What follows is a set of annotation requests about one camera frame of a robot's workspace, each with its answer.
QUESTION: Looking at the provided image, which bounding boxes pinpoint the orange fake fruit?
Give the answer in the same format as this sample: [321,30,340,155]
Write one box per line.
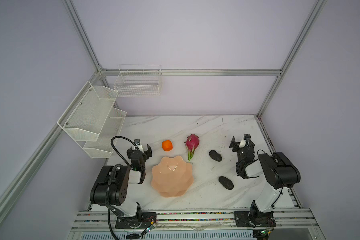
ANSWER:
[162,140,173,152]

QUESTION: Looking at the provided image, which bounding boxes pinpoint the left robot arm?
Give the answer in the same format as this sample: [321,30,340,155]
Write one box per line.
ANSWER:
[90,145,153,218]

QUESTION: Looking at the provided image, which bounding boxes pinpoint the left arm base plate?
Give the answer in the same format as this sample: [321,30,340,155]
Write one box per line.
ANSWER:
[115,212,157,229]

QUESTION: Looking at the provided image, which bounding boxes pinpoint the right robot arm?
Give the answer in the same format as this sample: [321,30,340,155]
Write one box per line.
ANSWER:
[229,134,301,228]

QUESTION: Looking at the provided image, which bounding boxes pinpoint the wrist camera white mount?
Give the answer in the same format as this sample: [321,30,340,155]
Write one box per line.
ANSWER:
[134,139,144,152]
[239,138,247,148]

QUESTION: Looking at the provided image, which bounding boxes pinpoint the aluminium mounting rail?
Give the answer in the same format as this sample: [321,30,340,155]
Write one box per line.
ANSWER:
[68,208,325,240]

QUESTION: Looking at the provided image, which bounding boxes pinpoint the pink fake dragon fruit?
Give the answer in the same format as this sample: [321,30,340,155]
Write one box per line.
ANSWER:
[185,134,200,162]

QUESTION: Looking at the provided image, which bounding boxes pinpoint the upper white mesh shelf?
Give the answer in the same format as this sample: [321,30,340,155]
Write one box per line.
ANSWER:
[57,82,118,142]

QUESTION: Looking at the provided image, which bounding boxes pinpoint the white wire basket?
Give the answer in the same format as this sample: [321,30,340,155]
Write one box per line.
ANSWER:
[114,65,163,97]

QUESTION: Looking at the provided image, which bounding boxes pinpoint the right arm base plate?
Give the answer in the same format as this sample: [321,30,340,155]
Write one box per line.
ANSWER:
[234,211,276,228]

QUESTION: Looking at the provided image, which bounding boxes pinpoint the lower white mesh shelf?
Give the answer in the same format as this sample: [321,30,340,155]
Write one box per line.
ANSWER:
[83,108,127,159]

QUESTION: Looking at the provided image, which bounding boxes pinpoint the dark fake avocado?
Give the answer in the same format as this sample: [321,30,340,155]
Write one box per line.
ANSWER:
[209,150,223,162]
[218,176,234,190]

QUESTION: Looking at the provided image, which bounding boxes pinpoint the white mesh shelf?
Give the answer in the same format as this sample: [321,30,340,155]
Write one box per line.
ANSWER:
[83,108,127,159]
[57,82,118,142]

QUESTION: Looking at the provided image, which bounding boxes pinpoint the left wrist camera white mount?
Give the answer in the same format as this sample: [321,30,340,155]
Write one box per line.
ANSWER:
[134,139,144,152]

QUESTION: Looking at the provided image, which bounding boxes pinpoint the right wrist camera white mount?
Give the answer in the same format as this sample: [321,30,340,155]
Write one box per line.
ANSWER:
[239,138,247,148]

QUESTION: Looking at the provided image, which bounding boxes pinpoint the pink scalloped fruit bowl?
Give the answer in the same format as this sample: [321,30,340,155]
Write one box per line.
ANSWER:
[151,156,194,198]

